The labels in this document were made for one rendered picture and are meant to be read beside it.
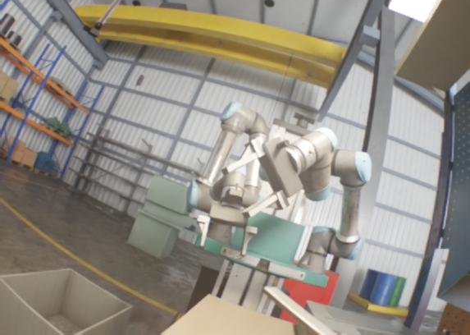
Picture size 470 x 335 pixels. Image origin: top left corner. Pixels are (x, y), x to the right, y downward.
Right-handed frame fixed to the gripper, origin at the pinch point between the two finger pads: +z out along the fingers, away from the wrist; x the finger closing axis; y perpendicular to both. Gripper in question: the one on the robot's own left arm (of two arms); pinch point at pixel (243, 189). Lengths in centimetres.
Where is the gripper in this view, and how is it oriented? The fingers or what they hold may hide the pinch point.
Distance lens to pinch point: 53.9
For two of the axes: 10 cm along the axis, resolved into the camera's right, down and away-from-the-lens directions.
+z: -7.6, 3.7, -5.3
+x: 4.3, 9.0, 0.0
